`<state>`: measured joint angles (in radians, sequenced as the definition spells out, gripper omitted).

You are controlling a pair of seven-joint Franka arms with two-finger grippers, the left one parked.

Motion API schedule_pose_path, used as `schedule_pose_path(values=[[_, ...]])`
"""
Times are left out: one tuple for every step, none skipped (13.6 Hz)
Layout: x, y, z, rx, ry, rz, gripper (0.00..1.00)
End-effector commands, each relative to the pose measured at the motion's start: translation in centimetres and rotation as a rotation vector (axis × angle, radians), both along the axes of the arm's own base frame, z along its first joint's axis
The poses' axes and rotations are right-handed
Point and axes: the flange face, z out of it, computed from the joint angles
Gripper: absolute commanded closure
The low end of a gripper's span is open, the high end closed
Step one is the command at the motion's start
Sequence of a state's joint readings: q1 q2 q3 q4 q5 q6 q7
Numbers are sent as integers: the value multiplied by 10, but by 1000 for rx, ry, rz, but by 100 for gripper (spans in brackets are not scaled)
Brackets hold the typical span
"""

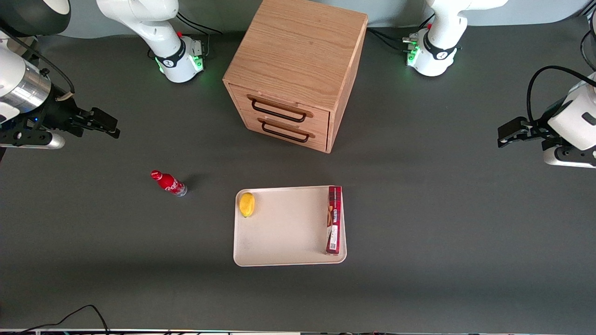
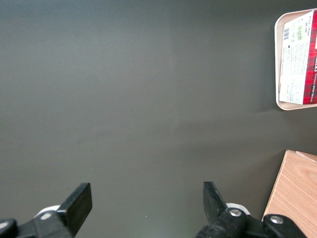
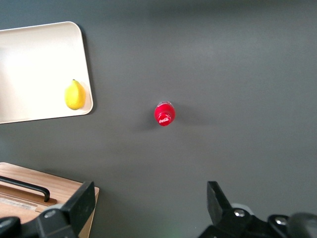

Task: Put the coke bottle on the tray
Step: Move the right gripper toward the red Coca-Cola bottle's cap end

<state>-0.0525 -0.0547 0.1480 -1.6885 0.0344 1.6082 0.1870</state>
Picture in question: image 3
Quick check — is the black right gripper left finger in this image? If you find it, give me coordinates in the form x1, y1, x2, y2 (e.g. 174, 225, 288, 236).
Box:
0, 180, 96, 238

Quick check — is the red coca-cola bottle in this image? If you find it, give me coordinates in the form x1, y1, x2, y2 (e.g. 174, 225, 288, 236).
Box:
154, 99, 177, 127

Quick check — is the black box handle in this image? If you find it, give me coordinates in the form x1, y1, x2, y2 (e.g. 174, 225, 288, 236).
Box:
0, 175, 51, 203

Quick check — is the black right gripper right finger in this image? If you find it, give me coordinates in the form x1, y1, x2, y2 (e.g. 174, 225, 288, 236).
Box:
198, 180, 294, 238

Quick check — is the yellow lemon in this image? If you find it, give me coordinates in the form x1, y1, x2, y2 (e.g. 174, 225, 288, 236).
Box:
64, 79, 86, 111

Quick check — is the wooden box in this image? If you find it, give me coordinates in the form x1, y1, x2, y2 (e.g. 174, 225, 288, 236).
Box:
0, 162, 100, 238

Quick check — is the cream rectangular tray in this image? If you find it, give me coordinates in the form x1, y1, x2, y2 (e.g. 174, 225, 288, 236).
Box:
0, 21, 94, 124

